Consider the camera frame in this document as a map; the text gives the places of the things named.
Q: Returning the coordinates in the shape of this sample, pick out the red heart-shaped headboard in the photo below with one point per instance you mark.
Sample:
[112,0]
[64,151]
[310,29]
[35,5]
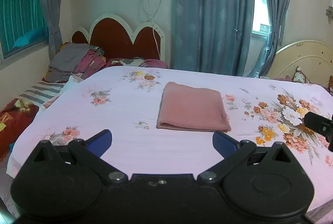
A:
[117,39]

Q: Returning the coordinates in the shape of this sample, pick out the pink floral bed sheet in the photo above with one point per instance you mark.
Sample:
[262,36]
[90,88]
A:
[126,101]

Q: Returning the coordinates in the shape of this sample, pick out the cream round headboard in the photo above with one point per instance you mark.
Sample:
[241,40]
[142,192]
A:
[313,57]

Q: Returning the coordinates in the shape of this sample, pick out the window behind curtains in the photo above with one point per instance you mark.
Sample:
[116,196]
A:
[261,24]

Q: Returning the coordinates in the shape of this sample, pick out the blue-grey curtain left panel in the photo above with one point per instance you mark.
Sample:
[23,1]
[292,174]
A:
[212,36]

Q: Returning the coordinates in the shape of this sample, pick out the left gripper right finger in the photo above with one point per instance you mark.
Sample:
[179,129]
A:
[239,153]

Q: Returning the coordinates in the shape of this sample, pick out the pile of clothes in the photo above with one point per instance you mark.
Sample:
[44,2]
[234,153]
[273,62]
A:
[80,60]

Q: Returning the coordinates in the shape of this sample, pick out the patterned pillow at headboard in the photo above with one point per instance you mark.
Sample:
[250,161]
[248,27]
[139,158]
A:
[300,77]

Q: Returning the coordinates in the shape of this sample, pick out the striped grey white cloth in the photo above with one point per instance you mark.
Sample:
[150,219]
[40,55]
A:
[41,92]

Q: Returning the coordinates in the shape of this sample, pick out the magenta pillow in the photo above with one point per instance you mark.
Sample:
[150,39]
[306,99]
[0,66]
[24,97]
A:
[137,62]

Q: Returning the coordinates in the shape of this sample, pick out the wall lamp fixture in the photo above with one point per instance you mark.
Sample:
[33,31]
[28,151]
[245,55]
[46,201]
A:
[329,11]

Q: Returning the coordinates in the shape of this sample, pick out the pink knit sweater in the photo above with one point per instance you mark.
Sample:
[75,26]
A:
[192,109]

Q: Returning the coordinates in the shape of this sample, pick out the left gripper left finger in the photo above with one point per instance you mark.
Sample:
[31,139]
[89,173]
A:
[77,162]

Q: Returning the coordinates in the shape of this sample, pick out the red patterned blanket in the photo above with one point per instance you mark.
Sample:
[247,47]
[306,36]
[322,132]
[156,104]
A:
[15,118]

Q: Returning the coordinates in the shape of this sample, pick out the green side window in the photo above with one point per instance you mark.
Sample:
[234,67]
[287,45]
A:
[22,26]

